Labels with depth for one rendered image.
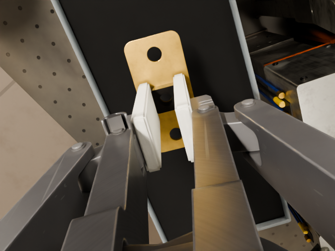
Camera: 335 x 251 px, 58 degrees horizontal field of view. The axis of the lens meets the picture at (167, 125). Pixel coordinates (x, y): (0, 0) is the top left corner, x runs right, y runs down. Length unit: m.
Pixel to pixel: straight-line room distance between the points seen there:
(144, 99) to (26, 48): 0.65
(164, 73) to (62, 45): 0.57
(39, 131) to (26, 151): 0.14
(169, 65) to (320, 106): 0.21
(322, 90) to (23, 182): 1.66
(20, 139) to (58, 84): 0.96
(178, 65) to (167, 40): 0.02
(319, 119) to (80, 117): 0.58
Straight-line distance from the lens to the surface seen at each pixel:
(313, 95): 0.37
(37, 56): 0.79
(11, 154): 1.78
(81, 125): 0.81
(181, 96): 0.15
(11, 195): 1.92
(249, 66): 0.27
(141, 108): 0.15
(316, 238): 0.56
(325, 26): 0.42
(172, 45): 0.21
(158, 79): 0.21
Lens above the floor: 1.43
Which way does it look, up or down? 69 degrees down
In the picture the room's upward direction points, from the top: 178 degrees clockwise
